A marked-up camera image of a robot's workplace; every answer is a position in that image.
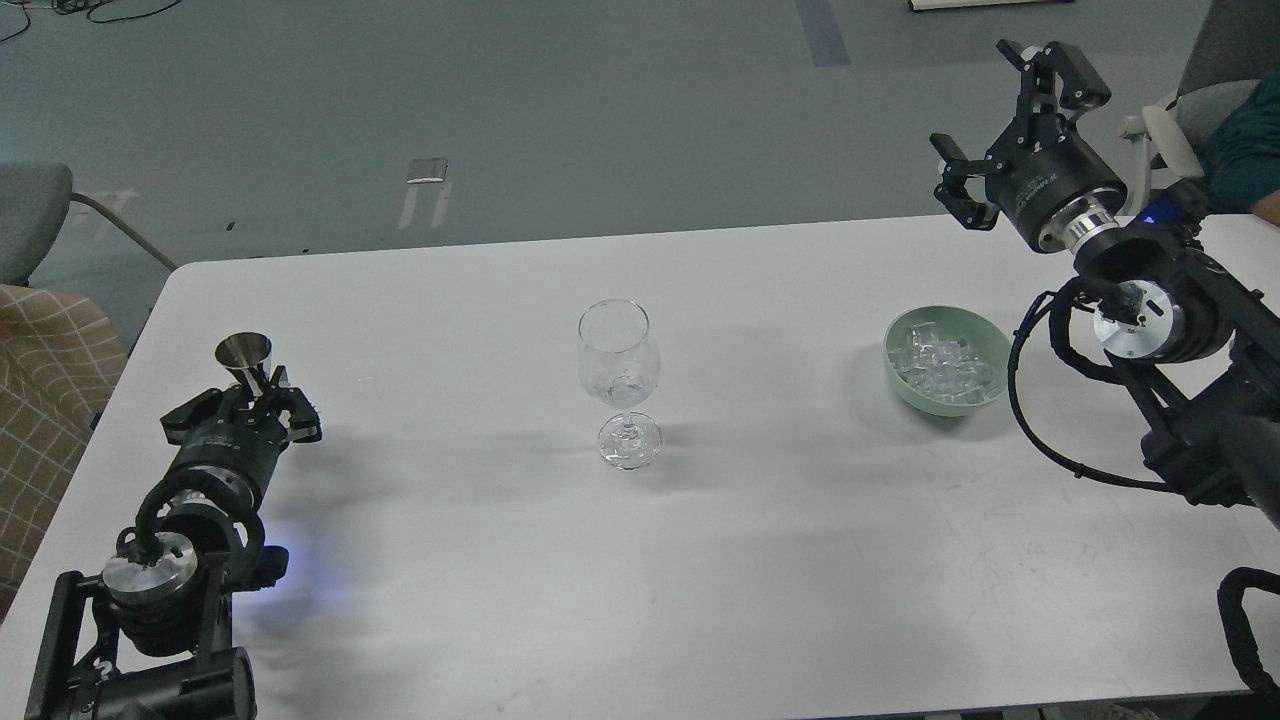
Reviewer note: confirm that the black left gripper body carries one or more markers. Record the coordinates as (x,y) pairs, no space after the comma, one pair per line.
(241,452)

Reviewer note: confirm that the steel double jigger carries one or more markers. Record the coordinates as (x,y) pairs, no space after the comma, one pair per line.
(247,356)

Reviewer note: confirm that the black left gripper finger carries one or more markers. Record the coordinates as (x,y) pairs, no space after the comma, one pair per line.
(291,407)
(202,411)

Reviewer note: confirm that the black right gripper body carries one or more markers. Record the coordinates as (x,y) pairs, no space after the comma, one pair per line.
(1037,182)

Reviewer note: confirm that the grey chair left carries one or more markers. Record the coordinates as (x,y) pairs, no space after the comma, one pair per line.
(35,201)

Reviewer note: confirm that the person in teal shirt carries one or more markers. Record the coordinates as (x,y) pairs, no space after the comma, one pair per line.
(1241,158)

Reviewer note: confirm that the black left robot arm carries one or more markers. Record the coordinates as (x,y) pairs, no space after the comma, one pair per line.
(150,636)

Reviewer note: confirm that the clear wine glass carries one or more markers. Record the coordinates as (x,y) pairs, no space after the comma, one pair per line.
(618,362)

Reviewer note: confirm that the checkered beige cushion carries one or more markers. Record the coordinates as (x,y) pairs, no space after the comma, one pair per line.
(60,361)

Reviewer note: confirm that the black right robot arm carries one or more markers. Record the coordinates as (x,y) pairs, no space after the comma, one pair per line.
(1147,308)

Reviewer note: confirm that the green bowl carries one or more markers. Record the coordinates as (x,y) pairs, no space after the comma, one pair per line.
(989,341)

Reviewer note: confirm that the grey white office chair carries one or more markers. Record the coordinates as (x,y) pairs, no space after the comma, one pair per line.
(1237,44)

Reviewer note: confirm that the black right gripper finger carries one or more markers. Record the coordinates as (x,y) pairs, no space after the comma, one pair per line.
(952,190)
(1058,86)

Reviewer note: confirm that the clear ice cubes pile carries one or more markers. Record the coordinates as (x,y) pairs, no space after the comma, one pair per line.
(944,369)

